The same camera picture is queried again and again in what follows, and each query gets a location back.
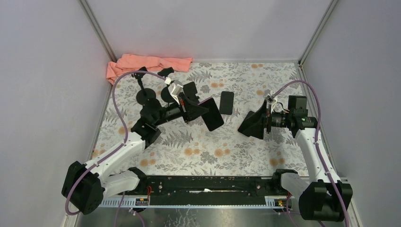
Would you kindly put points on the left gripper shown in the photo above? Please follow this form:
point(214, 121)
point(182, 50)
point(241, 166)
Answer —
point(189, 109)

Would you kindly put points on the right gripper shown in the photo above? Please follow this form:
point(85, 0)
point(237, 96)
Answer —
point(257, 130)

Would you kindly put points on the purple phone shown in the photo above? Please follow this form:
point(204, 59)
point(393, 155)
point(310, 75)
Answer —
point(212, 118)

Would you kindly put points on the black round-base stand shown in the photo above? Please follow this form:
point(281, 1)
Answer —
point(145, 93)
point(170, 86)

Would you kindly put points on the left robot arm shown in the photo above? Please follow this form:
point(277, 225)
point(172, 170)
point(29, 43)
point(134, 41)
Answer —
point(144, 133)

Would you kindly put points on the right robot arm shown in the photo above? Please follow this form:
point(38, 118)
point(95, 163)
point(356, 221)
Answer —
point(325, 197)

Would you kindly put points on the black phone centre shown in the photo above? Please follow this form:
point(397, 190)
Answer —
point(226, 102)

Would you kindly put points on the pink cloth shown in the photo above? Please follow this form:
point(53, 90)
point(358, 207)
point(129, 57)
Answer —
point(132, 62)

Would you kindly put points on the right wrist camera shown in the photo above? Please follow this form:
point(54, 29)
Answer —
point(271, 100)

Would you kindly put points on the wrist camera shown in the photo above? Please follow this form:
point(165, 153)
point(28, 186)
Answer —
point(178, 89)
point(271, 100)

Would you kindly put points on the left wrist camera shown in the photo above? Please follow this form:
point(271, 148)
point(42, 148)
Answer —
point(178, 89)

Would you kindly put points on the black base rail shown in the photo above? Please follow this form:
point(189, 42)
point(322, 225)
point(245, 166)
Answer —
point(208, 190)

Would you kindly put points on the aluminium frame profile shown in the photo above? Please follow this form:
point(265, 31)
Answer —
point(287, 180)

